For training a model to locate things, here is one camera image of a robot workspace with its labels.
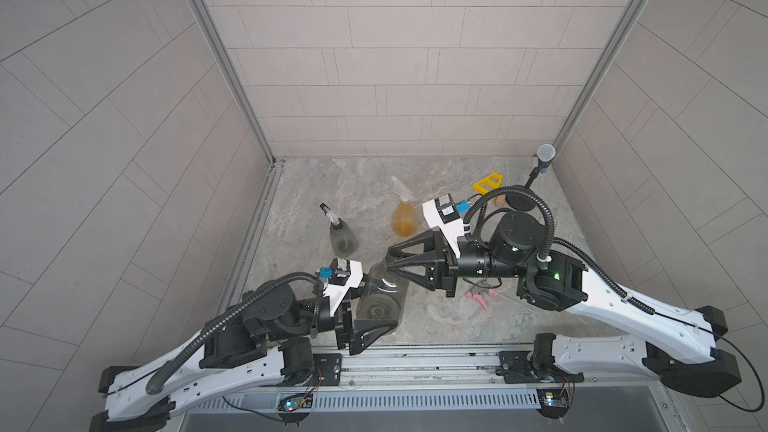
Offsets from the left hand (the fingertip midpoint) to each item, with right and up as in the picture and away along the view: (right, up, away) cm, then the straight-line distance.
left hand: (391, 307), depth 51 cm
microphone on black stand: (+45, +14, +53) cm, 71 cm away
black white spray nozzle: (-16, +11, +30) cm, 35 cm away
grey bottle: (-15, +4, +36) cm, 39 cm away
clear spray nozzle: (+2, +20, +32) cm, 37 cm away
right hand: (+1, +8, -6) cm, 10 cm away
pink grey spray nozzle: (+24, -9, +32) cm, 41 cm away
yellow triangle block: (+34, +21, +57) cm, 70 cm away
